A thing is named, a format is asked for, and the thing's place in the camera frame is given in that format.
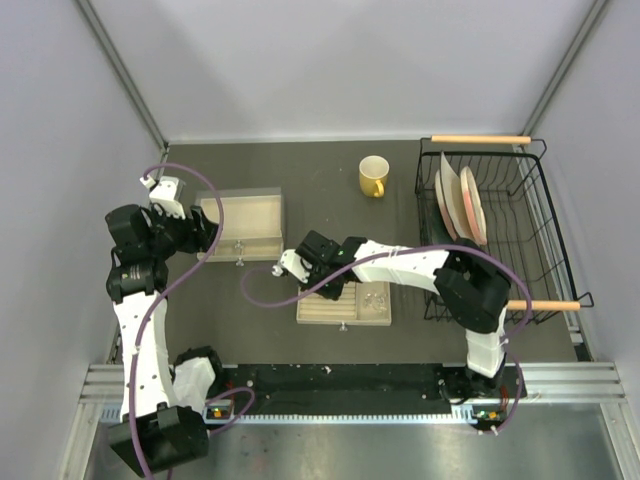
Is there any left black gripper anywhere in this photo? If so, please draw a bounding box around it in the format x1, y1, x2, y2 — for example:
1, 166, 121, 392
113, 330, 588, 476
146, 203, 221, 259

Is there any beige jewelry tray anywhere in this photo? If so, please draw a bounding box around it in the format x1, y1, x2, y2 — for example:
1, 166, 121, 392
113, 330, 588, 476
296, 282, 392, 331

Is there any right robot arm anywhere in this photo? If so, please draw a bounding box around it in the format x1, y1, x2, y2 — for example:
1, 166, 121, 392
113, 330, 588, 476
279, 231, 511, 397

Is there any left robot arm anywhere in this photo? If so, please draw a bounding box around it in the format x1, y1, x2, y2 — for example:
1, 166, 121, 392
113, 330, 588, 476
105, 203, 227, 479

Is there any silver jewelry pile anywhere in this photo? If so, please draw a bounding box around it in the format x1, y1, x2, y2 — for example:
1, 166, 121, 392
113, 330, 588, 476
362, 292, 388, 312

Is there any yellow mug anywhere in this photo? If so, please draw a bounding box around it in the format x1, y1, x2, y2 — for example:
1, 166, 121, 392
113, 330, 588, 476
358, 155, 390, 198

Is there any dark teal plate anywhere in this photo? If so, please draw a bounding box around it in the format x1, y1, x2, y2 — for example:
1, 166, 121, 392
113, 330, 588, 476
431, 218, 455, 245

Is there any cream plate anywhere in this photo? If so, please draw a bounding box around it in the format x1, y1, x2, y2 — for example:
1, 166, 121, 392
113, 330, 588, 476
439, 152, 474, 240

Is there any pink plate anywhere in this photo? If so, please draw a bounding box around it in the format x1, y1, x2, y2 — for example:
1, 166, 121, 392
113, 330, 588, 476
460, 166, 488, 245

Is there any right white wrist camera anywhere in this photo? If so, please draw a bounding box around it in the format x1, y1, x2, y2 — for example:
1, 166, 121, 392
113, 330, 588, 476
271, 249, 313, 286

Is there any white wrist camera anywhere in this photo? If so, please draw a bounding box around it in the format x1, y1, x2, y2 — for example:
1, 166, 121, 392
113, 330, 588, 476
271, 249, 313, 286
149, 176, 186, 219

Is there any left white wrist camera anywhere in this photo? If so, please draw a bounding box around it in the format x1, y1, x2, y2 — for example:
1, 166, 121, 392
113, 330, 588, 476
149, 176, 186, 219

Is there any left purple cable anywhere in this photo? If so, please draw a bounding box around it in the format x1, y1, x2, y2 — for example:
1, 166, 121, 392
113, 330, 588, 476
127, 163, 255, 476

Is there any purple cable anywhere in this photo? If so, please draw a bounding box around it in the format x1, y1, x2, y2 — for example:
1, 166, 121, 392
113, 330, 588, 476
240, 243, 534, 436
127, 163, 255, 476

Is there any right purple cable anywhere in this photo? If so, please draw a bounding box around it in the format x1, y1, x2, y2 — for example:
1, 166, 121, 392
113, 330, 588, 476
240, 243, 534, 436

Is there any black wire dish rack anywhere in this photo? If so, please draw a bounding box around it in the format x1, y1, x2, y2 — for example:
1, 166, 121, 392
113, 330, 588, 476
415, 137, 594, 308

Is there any grey cable duct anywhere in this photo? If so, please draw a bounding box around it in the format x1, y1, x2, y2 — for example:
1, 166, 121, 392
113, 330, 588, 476
99, 399, 506, 427

